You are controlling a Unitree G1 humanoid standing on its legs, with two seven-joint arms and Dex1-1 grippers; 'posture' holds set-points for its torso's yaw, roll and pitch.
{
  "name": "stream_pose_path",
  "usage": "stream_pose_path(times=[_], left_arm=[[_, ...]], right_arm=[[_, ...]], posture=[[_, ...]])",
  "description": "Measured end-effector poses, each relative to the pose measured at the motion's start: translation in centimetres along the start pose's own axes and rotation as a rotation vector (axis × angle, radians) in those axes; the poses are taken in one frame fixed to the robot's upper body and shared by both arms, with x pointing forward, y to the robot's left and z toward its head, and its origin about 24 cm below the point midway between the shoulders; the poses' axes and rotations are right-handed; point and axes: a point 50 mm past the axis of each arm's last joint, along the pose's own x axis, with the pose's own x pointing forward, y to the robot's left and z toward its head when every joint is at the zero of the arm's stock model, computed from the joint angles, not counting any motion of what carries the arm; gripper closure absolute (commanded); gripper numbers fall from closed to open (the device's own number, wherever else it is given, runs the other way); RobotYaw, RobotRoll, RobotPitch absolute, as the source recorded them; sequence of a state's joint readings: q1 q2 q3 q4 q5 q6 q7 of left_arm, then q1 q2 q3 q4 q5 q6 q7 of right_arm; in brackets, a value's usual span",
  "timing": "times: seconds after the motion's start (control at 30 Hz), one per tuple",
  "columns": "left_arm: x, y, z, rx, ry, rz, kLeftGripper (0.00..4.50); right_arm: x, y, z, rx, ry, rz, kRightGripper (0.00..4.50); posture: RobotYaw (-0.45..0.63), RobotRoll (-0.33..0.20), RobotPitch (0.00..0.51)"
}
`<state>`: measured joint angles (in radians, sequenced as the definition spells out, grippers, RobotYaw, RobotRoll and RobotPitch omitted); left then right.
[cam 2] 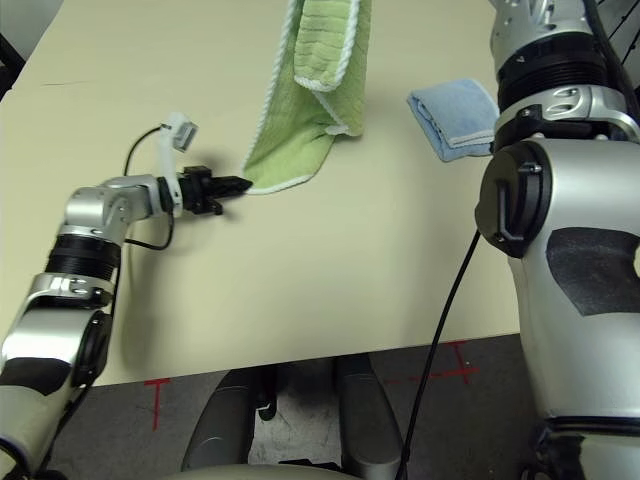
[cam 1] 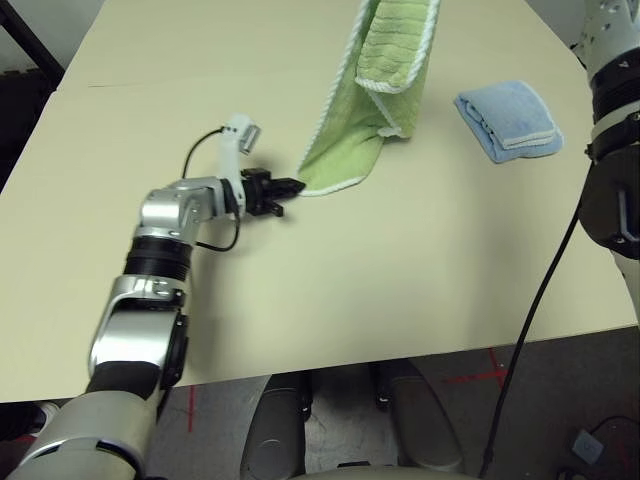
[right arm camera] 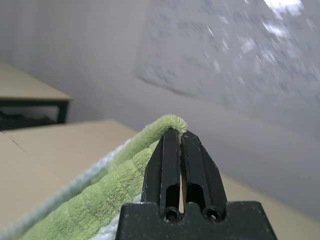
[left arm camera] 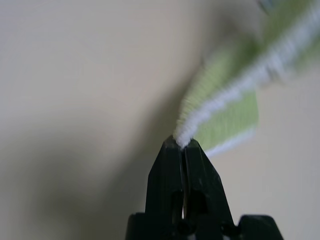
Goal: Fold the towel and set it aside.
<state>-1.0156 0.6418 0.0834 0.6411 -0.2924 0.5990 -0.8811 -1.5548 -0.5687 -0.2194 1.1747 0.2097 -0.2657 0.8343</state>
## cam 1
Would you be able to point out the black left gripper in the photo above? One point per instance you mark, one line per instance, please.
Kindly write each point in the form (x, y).
(257, 192)

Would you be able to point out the green towel with white trim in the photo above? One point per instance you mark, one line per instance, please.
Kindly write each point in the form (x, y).
(350, 155)

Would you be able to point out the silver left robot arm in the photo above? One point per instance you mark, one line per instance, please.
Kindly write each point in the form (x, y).
(140, 325)

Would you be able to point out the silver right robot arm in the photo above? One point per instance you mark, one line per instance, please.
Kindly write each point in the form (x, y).
(610, 50)

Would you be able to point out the folded light blue towel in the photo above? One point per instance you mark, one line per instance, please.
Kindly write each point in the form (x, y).
(510, 110)

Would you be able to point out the grey robot left leg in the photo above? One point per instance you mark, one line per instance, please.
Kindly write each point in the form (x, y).
(275, 425)

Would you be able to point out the grey robot leg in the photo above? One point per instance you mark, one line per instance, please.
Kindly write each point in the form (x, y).
(420, 425)
(275, 425)

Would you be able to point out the grey robot right leg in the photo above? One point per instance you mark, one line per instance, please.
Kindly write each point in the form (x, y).
(420, 425)

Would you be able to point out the white shoe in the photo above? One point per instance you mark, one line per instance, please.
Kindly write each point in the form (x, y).
(49, 415)

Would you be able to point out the small blue-grey square pad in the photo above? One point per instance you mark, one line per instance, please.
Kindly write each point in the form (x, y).
(587, 446)

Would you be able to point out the black metal frame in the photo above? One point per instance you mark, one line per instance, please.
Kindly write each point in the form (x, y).
(30, 30)

